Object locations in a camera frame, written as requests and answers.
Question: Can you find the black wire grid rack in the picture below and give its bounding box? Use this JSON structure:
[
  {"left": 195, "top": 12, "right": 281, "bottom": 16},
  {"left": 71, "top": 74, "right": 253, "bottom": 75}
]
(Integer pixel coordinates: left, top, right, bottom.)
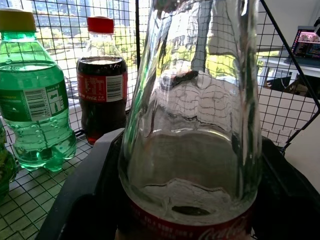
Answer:
[{"left": 0, "top": 0, "right": 320, "bottom": 240}]

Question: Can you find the clear glass cola bottle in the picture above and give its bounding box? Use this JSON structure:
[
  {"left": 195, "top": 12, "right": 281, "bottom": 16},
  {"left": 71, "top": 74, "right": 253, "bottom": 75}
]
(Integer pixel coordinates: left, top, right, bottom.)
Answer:
[{"left": 117, "top": 0, "right": 263, "bottom": 240}]

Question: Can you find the green plastic soda bottle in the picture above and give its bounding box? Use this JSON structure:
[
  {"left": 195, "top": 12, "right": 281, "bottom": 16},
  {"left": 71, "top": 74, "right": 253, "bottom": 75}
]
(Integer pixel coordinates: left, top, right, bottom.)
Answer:
[{"left": 0, "top": 8, "right": 77, "bottom": 173}]

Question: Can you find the open laptop computer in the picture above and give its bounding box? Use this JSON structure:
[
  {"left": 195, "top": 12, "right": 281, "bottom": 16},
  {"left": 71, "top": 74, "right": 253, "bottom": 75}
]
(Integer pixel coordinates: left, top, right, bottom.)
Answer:
[{"left": 284, "top": 25, "right": 320, "bottom": 68}]

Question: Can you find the white desk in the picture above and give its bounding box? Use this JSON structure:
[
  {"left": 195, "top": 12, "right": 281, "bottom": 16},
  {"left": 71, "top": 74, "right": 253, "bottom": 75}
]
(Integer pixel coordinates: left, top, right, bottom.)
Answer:
[{"left": 257, "top": 56, "right": 320, "bottom": 79}]

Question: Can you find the dark cola plastic bottle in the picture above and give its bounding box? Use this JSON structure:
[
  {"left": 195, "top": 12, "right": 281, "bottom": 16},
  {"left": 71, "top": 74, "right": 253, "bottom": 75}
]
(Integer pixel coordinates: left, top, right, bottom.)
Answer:
[{"left": 76, "top": 16, "right": 129, "bottom": 146}]

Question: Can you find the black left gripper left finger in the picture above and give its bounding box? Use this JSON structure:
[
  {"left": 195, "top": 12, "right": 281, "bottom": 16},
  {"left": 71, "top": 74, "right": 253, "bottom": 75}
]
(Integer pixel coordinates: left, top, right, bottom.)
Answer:
[{"left": 35, "top": 127, "right": 131, "bottom": 240}]

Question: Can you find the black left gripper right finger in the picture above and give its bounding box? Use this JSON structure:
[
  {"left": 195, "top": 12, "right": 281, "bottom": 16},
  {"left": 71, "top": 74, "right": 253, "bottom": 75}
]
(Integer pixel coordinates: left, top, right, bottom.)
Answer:
[{"left": 251, "top": 136, "right": 320, "bottom": 240}]

